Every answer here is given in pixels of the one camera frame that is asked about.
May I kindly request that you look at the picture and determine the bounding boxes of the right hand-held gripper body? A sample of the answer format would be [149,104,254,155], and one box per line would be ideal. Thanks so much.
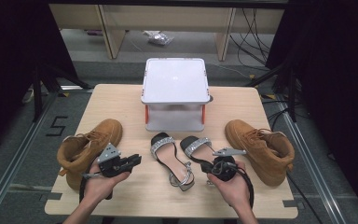
[211,147,247,182]

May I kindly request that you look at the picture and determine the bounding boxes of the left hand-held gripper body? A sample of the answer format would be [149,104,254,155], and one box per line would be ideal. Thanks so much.
[96,142,126,178]

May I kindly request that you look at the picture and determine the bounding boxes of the black silver-strap heeled sandal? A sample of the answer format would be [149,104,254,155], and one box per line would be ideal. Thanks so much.
[149,132,196,192]
[179,134,217,187]

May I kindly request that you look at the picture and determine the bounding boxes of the tan suede boot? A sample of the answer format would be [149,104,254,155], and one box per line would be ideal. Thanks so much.
[56,118,124,191]
[224,119,296,188]

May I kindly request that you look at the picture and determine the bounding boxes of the white shoe rack orange posts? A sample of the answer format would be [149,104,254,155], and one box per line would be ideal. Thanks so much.
[140,57,212,133]

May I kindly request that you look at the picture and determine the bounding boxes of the person's right hand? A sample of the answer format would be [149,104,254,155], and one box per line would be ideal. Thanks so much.
[207,161,250,216]

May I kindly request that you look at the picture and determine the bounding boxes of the person's left hand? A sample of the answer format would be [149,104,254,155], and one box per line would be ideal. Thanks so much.
[83,163,131,203]

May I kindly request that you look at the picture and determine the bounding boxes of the black metal stand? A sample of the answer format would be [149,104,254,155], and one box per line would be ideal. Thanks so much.
[245,59,299,124]
[31,62,94,122]

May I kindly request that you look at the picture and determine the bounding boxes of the clear plastic bag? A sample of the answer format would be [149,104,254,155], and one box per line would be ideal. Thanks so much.
[143,30,175,47]

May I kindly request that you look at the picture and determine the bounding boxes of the black curtain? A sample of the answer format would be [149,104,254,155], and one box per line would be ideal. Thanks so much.
[0,0,76,157]
[265,0,358,216]

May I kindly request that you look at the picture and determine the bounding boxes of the beige wooden desk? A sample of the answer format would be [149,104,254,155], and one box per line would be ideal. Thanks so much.
[48,3,285,62]

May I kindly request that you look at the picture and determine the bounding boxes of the metal floor rail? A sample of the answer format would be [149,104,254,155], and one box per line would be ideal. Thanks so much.
[274,99,349,224]
[0,91,59,224]

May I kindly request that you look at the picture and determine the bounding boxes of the black floor cables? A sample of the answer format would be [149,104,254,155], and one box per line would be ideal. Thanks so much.
[229,8,276,68]

